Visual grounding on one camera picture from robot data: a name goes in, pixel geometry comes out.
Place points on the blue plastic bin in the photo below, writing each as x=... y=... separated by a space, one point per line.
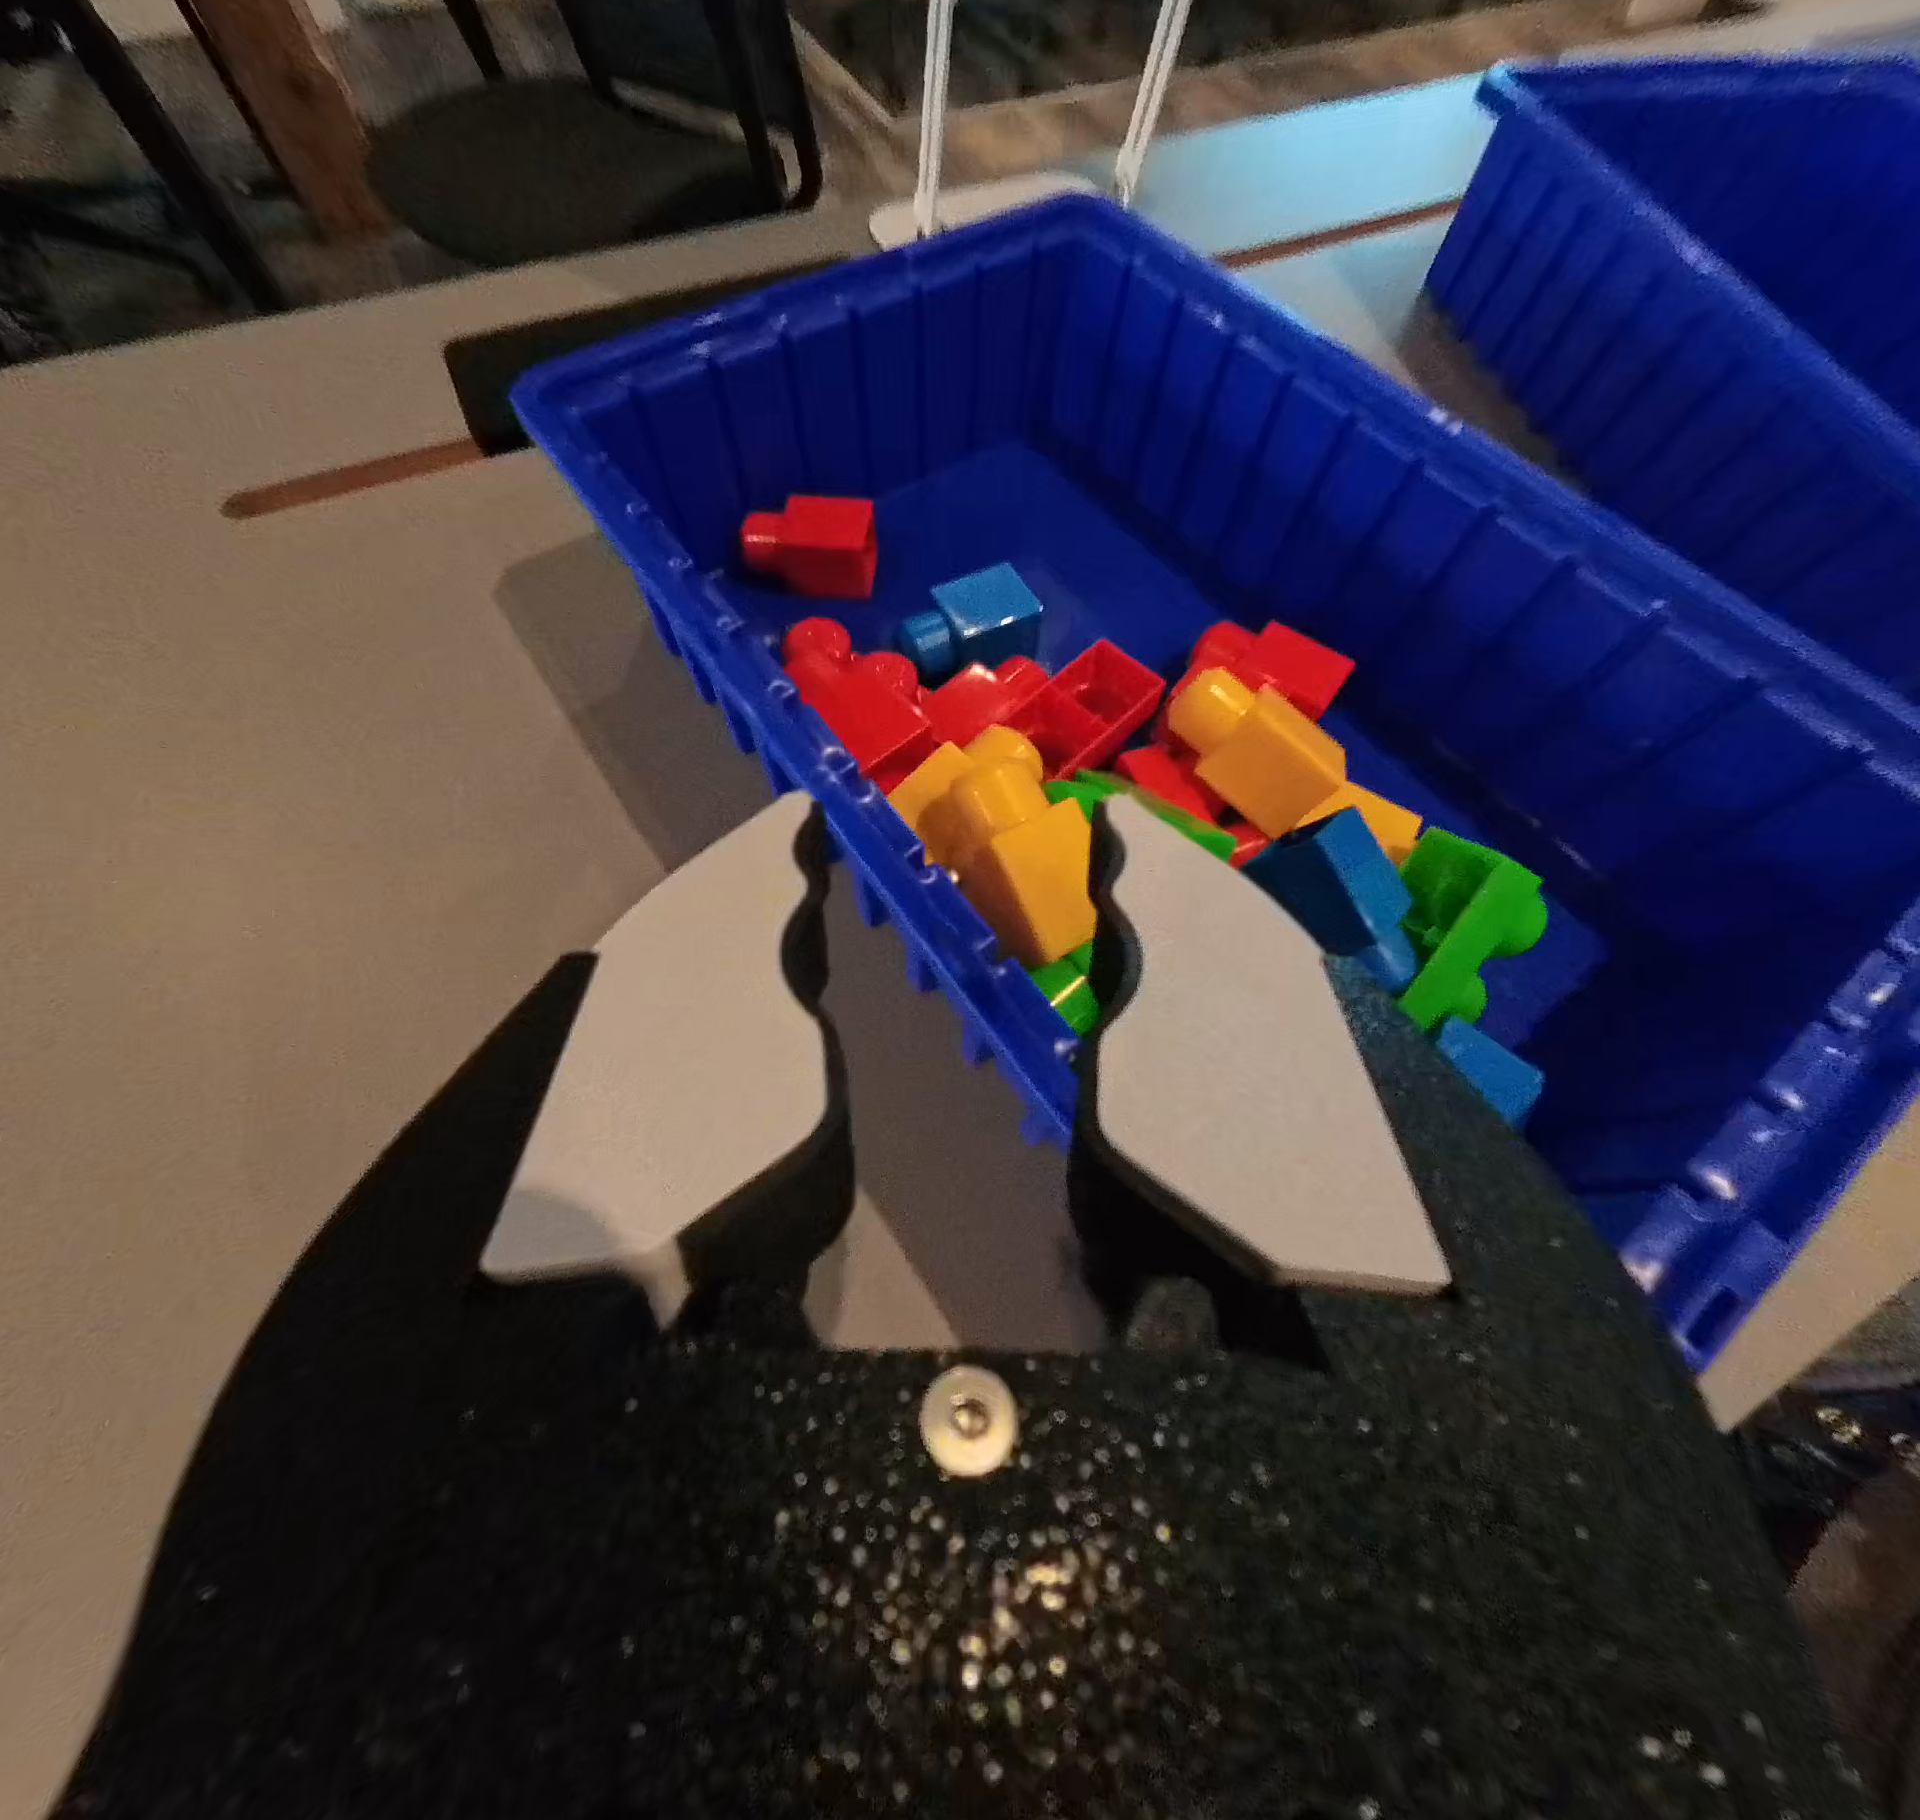
x=1726 y=289
x=1199 y=395

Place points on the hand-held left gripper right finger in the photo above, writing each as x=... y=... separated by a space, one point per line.
x=1246 y=1098

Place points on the brown wooden post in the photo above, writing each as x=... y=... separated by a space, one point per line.
x=255 y=50

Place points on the pile of colourful mega blocks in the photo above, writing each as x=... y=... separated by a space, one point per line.
x=1260 y=755

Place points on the black chair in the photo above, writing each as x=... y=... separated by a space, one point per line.
x=599 y=155

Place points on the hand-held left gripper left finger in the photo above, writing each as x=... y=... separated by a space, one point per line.
x=675 y=1085

